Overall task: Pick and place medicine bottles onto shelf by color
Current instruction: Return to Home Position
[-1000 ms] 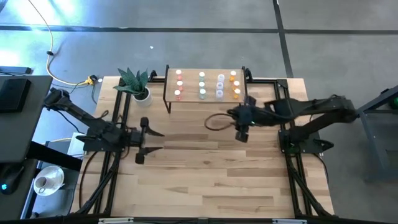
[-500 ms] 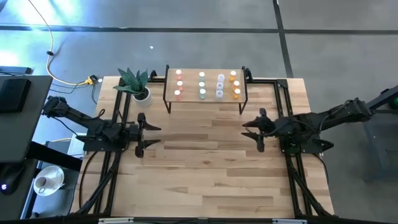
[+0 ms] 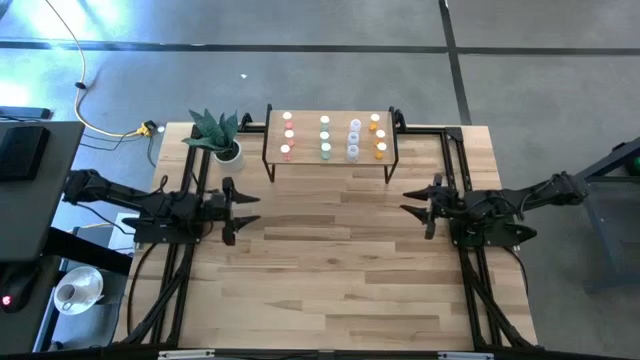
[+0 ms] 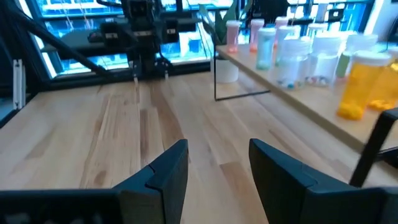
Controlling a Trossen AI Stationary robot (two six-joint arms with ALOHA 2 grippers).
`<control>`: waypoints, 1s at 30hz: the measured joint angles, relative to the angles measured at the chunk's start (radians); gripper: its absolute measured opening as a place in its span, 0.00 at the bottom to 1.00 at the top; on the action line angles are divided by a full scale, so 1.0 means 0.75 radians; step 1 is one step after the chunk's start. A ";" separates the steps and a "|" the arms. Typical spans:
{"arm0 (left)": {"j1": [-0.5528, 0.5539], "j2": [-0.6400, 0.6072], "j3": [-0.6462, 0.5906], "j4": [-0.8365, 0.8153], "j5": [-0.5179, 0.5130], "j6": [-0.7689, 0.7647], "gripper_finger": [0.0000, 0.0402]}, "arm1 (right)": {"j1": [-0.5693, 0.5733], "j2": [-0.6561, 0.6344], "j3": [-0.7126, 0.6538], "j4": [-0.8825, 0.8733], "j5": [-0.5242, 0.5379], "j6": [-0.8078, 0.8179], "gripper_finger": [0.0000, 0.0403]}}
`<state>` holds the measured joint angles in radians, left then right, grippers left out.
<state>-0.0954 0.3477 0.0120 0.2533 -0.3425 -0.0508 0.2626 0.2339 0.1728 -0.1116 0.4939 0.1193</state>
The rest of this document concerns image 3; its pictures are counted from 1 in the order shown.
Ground white box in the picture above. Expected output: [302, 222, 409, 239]
[107, 212, 139, 256]

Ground black flat device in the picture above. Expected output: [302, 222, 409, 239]
[0, 105, 55, 121]

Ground black aluminium table frame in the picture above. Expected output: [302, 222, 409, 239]
[114, 112, 541, 351]

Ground black floor tape stripe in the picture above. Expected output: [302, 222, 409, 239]
[437, 0, 473, 126]
[0, 39, 640, 56]

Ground wooden shelf black metal legs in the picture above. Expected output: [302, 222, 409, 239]
[261, 103, 400, 185]

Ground green plant white pot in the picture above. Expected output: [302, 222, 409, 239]
[181, 108, 247, 174]

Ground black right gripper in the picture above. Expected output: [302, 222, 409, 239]
[399, 173, 464, 240]

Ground white cup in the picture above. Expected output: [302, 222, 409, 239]
[55, 282, 82, 307]

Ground dark grey desk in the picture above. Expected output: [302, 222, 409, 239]
[0, 119, 86, 355]

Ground black computer mouse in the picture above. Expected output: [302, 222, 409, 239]
[0, 264, 40, 315]

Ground grey metal cart frame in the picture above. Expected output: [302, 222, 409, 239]
[574, 135, 640, 291]

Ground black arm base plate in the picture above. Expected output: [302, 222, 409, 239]
[121, 215, 206, 246]
[448, 219, 539, 250]

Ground silver metal bracket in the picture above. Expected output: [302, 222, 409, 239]
[437, 351, 495, 360]
[157, 349, 216, 360]

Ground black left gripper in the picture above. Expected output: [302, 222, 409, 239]
[202, 176, 262, 247]

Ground black desk beam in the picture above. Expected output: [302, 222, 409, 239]
[43, 225, 134, 277]

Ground yellow floor cable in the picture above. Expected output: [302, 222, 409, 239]
[43, 0, 142, 139]

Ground black mouse pad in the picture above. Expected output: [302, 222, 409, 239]
[0, 124, 51, 182]

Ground black cable bundle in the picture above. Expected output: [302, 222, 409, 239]
[459, 247, 539, 349]
[119, 242, 196, 346]

